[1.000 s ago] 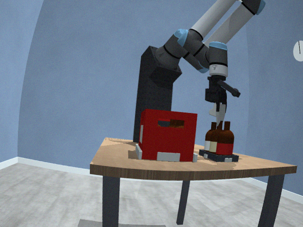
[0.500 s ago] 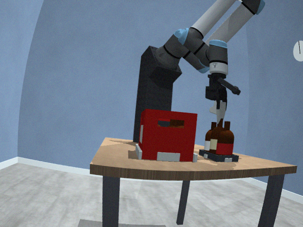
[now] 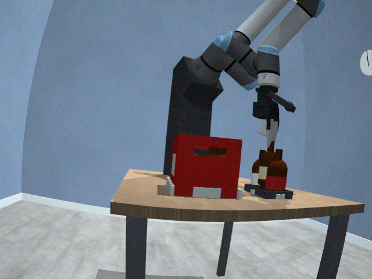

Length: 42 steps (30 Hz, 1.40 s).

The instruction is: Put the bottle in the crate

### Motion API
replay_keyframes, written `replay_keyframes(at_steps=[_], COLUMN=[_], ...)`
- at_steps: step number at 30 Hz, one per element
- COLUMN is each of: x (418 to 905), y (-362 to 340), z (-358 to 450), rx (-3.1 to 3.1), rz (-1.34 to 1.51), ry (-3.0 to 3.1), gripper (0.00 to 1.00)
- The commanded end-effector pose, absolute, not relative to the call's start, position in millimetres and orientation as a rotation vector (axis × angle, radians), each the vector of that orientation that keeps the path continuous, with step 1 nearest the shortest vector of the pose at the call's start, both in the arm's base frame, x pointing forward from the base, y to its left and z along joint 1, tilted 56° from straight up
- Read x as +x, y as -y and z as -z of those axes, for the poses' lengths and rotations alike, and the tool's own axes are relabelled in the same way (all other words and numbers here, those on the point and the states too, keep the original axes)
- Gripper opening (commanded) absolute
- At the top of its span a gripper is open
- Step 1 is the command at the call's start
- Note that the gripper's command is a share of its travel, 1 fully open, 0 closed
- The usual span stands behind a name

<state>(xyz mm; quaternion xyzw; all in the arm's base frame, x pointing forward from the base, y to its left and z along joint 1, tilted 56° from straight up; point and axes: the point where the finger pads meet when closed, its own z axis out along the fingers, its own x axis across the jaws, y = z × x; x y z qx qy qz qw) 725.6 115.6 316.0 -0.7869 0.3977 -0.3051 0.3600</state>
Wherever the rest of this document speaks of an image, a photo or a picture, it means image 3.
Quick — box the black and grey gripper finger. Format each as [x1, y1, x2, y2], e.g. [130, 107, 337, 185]
[257, 108, 273, 148]
[272, 118, 280, 143]

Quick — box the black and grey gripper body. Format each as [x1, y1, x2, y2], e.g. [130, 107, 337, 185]
[253, 85, 279, 120]

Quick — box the red crate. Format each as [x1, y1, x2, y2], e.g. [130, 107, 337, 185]
[171, 134, 242, 199]

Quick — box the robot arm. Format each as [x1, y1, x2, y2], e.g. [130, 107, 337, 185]
[189, 0, 325, 91]

